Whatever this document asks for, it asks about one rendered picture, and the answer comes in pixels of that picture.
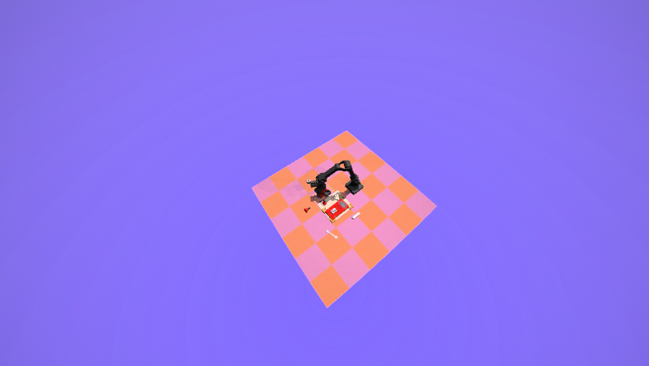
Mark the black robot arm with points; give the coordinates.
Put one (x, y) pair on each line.
(322, 177)

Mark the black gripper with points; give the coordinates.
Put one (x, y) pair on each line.
(326, 192)

